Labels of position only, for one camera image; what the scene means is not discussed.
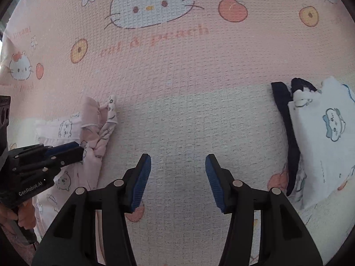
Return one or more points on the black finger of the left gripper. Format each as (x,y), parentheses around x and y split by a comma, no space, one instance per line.
(56,163)

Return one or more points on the dark navy garment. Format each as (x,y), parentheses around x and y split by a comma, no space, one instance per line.
(282,96)

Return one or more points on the person's left hand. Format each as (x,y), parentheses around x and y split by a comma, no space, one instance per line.
(25,216)

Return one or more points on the pink Hello Kitty bed sheet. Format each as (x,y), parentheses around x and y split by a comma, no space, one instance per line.
(190,77)

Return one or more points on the white cartoon print garment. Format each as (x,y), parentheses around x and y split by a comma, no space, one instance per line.
(323,124)

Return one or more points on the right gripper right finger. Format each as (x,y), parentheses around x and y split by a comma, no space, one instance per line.
(284,238)

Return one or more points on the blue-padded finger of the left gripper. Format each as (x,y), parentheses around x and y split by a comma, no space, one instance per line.
(57,150)

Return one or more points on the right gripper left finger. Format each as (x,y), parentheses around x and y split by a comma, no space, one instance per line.
(71,238)

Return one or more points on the pink cartoon print pajama garment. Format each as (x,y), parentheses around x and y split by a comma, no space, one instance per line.
(91,128)

